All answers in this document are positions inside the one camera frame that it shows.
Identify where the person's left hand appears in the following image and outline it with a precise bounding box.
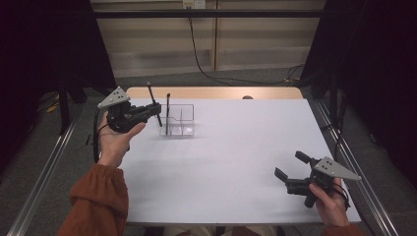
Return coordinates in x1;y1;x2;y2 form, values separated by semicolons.
97;111;147;168

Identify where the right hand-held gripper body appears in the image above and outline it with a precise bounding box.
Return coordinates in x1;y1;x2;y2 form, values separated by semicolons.
284;155;363;209

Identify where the aluminium floor rail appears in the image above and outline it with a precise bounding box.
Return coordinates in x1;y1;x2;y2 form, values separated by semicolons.
314;99;400;236
6;104;85;236

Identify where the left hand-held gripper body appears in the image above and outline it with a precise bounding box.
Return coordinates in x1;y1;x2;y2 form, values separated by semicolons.
96;86;149;134

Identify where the dark curtain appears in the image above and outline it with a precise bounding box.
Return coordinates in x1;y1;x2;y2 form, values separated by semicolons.
299;0;417;181
0;0;118;173

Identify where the person's right hand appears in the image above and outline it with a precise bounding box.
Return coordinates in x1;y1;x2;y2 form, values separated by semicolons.
308;176;351;228

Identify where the left hand-held gripper cable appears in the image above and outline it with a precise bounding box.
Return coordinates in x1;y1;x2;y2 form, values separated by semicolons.
92;107;109;164

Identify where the black metal stand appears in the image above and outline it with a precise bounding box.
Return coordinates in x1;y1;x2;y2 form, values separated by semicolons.
57;77;72;136
328;72;339;127

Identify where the white wall socket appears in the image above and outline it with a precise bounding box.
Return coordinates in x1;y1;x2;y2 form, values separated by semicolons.
182;0;207;10

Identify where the black pen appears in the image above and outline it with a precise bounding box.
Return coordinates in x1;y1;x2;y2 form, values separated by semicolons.
146;82;163;128
164;92;172;137

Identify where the white table sheet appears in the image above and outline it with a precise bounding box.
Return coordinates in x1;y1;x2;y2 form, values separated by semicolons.
119;97;362;226

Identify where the black wall cable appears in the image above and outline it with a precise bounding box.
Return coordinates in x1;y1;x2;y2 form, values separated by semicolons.
188;8;306;87

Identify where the clear plastic organizer box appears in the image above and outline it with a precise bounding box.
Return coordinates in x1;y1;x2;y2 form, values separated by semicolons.
153;103;196;138

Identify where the yellow floor object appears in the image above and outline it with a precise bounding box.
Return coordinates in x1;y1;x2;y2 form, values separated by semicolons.
45;101;61;114

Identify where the right hand-held gripper cable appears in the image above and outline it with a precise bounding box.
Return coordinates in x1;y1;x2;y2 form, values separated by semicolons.
332;183;351;209

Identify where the black horizontal frame bar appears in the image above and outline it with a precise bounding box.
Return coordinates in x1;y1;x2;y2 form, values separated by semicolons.
92;9;324;20

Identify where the hand-held gripper cable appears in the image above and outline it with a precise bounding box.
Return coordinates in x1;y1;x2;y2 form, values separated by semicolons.
332;183;351;209
92;107;109;164

